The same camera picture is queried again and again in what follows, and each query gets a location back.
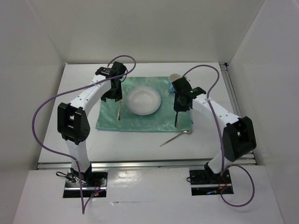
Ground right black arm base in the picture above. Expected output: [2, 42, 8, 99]
[186, 170, 234, 196]

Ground blue ceramic mug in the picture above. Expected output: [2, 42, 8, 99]
[168, 74, 181, 93]

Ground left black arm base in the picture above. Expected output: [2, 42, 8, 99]
[56, 171, 108, 198]

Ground green patterned satin placemat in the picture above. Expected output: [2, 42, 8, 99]
[95, 77, 192, 133]

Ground aluminium front rail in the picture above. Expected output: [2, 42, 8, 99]
[37, 158, 213, 175]

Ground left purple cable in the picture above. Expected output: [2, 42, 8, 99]
[31, 55, 137, 215]

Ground black handled table knife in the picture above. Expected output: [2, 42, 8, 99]
[174, 111, 178, 128]

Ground silver metal spoon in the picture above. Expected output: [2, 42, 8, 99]
[160, 130, 192, 147]

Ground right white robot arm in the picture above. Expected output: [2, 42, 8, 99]
[172, 77, 256, 183]

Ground silver metal fork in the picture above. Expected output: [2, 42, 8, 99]
[117, 100, 122, 121]

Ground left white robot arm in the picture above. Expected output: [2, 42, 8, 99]
[57, 62, 127, 186]

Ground white ceramic bowl plate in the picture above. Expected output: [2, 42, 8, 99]
[126, 86, 161, 116]

